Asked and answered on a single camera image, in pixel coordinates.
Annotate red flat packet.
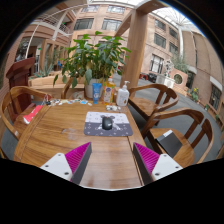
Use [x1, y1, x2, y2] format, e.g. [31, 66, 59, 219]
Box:
[22, 104, 45, 125]

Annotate small white packet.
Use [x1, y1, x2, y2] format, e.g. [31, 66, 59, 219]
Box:
[105, 105, 122, 112]

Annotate green plant in white pot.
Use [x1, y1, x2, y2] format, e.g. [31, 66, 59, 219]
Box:
[53, 30, 132, 99]

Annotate blue tube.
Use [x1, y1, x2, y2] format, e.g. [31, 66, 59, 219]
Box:
[92, 82, 103, 105]

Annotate white pump bottle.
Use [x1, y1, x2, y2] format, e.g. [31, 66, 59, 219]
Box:
[116, 80, 131, 108]

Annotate yellow dish soap bottle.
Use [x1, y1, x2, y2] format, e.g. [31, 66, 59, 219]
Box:
[102, 77, 116, 105]

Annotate grey bear-print mouse pad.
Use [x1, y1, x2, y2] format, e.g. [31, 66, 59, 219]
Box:
[83, 111, 134, 138]

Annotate dark red-brown wooden chair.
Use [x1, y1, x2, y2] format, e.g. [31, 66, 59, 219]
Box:
[5, 56, 37, 113]

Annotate black computer mouse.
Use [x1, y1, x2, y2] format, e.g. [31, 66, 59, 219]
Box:
[101, 115, 114, 131]

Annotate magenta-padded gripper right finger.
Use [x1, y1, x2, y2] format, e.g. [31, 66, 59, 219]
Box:
[132, 142, 184, 186]

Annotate light wooden armchair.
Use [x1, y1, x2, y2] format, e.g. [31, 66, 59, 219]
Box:
[0, 85, 53, 142]
[61, 77, 86, 100]
[141, 107, 215, 168]
[127, 83, 180, 123]

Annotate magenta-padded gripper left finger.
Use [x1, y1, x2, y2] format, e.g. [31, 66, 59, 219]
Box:
[39, 142, 93, 184]

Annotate black notebook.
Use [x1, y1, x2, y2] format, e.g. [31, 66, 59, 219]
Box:
[155, 129, 184, 159]

